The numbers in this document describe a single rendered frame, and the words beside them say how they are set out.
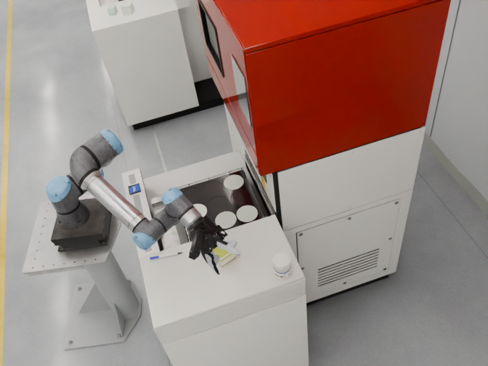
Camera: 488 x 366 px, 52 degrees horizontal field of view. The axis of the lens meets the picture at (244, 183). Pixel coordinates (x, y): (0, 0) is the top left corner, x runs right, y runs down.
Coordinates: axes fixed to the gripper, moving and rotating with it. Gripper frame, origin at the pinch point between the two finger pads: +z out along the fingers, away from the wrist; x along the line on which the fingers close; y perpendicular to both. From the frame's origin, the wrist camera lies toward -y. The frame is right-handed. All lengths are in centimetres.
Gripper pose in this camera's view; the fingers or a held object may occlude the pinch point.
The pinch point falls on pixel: (228, 266)
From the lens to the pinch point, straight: 180.7
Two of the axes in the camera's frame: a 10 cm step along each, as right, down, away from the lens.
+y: 5.2, -3.6, 7.7
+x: -5.2, 5.8, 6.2
